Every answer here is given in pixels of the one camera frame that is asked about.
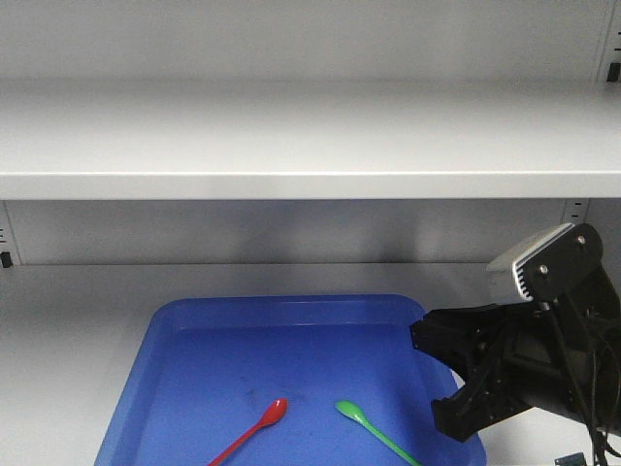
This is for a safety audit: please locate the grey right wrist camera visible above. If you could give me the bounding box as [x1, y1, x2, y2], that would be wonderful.
[485, 222, 604, 305]

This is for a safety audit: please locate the green plastic spoon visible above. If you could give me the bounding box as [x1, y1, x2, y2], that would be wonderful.
[335, 400, 422, 466]

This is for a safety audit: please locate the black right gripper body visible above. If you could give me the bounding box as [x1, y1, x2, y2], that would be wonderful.
[479, 266, 620, 432]

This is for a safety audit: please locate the white cabinet shelf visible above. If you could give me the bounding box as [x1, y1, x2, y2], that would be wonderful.
[1, 80, 620, 200]

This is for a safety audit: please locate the blue plastic tray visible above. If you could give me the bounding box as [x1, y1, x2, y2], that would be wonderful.
[96, 295, 486, 465]

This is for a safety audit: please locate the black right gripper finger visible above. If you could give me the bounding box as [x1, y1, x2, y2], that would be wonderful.
[431, 370, 532, 443]
[409, 304, 509, 383]

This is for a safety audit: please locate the red plastic spoon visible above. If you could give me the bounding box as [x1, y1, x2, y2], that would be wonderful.
[208, 398, 288, 466]

